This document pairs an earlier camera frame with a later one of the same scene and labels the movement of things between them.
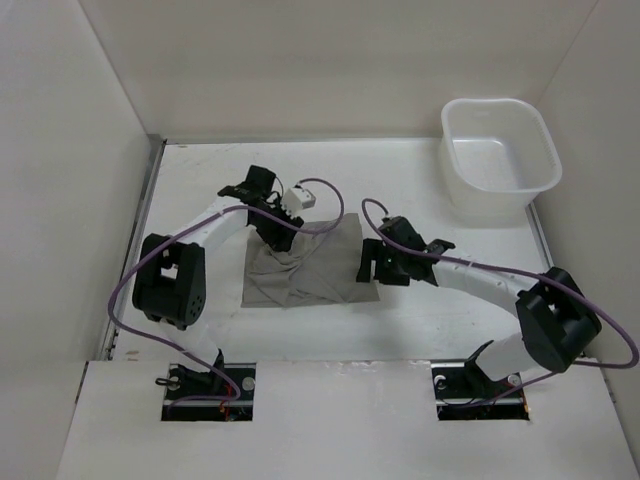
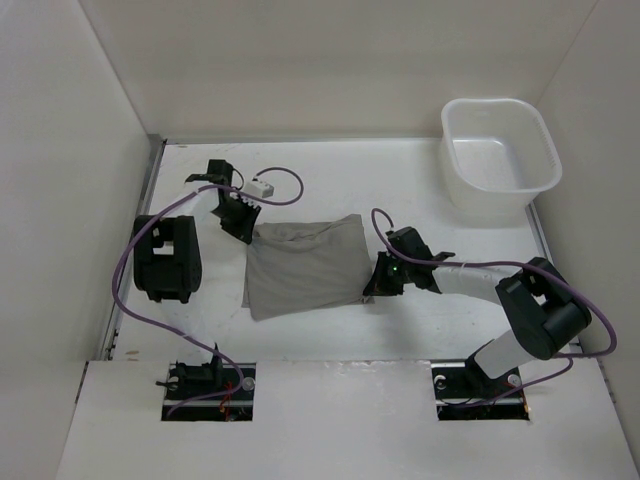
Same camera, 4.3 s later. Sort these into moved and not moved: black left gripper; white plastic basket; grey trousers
Moved: black left gripper
Not moved: white plastic basket; grey trousers
